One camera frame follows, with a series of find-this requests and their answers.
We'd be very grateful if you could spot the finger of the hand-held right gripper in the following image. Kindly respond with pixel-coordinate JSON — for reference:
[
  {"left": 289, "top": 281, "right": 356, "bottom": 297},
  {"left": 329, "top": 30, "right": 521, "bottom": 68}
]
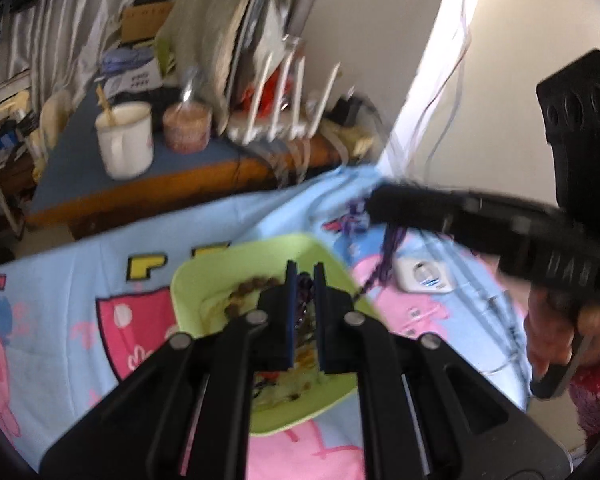
[{"left": 369, "top": 183, "right": 562, "bottom": 258}]

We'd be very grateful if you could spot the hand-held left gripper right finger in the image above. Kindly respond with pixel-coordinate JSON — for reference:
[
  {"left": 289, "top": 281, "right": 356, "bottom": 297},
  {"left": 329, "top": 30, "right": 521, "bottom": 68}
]
[{"left": 314, "top": 261, "right": 572, "bottom": 480}]

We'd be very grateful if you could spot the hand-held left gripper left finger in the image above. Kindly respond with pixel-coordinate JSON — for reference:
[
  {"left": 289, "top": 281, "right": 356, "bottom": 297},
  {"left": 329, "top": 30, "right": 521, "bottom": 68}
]
[{"left": 39, "top": 260, "right": 301, "bottom": 480}]

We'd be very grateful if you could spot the dark brown bead necklace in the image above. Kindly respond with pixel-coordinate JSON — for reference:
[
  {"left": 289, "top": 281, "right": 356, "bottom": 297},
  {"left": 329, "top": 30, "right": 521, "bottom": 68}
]
[{"left": 296, "top": 271, "right": 320, "bottom": 346}]

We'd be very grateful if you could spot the purple bead necklace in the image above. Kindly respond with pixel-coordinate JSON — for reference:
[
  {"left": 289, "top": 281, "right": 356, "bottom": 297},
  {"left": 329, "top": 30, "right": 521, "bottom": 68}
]
[{"left": 341, "top": 199, "right": 408, "bottom": 295}]

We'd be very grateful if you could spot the colourful chunky bead bracelet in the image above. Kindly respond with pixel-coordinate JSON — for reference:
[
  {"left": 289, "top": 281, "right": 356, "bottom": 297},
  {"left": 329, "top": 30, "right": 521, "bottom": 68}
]
[{"left": 252, "top": 342, "right": 333, "bottom": 407}]

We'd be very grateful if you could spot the green plastic basket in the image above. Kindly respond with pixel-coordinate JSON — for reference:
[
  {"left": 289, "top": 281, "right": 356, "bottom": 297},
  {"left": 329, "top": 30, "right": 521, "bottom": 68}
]
[{"left": 169, "top": 232, "right": 377, "bottom": 437}]

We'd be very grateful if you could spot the person's right hand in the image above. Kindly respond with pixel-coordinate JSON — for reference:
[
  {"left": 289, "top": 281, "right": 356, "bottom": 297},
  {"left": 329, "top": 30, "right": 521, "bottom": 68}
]
[{"left": 525, "top": 287, "right": 600, "bottom": 378}]

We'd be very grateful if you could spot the white power strip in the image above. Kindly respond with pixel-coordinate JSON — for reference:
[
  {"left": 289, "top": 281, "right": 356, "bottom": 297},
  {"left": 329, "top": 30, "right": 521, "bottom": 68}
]
[{"left": 393, "top": 256, "right": 457, "bottom": 295}]

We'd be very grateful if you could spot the blue-topped wooden desk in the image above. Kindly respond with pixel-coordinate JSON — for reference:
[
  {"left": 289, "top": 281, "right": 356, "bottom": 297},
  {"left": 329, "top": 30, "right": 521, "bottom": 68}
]
[{"left": 26, "top": 87, "right": 383, "bottom": 241}]

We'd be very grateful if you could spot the clear jar with pink contents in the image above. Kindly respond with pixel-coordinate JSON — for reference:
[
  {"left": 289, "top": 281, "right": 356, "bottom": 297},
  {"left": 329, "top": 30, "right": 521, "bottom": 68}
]
[{"left": 161, "top": 101, "right": 213, "bottom": 155}]

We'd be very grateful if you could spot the printed cartoon blanket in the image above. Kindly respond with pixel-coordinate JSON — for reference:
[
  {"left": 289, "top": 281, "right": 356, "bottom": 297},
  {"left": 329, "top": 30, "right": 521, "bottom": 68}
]
[{"left": 0, "top": 164, "right": 536, "bottom": 480}]

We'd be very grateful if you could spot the white enamel mug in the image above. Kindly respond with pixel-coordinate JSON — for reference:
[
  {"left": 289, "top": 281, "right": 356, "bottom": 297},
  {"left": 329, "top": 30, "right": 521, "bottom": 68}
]
[{"left": 95, "top": 101, "right": 155, "bottom": 181}]

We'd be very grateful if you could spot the wooden spoon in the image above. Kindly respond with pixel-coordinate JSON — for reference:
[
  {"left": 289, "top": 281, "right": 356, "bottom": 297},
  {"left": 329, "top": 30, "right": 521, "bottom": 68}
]
[{"left": 95, "top": 84, "right": 118, "bottom": 127}]

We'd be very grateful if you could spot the beige hanging cloth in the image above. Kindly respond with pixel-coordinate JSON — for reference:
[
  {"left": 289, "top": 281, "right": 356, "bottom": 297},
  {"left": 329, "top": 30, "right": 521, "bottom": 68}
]
[{"left": 155, "top": 0, "right": 268, "bottom": 128}]

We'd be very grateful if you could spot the blue and white pack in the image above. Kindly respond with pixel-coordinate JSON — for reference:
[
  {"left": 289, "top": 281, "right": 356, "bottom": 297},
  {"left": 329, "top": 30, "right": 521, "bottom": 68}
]
[{"left": 99, "top": 46, "right": 165, "bottom": 97}]

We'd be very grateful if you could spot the cardboard box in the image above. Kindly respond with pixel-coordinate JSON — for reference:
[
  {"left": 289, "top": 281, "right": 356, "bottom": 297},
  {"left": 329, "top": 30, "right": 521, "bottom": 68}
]
[{"left": 119, "top": 1, "right": 177, "bottom": 45}]

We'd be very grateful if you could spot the grey curtain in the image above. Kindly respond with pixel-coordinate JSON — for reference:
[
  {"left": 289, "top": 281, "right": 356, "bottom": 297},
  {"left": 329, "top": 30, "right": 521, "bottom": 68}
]
[{"left": 0, "top": 0, "right": 151, "bottom": 96}]

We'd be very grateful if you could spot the brown bead bracelet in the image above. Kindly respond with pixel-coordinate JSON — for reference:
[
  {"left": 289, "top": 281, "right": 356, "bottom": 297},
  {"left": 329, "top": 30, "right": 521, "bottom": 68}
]
[{"left": 226, "top": 274, "right": 282, "bottom": 317}]

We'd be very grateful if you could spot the thin wall cable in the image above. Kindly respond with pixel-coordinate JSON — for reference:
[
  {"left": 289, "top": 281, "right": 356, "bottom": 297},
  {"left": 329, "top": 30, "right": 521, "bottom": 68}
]
[{"left": 407, "top": 0, "right": 476, "bottom": 183}]

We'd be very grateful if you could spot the white wire file rack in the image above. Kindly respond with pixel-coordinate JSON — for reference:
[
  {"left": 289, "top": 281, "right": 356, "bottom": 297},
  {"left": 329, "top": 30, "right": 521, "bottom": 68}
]
[{"left": 226, "top": 49, "right": 342, "bottom": 143}]

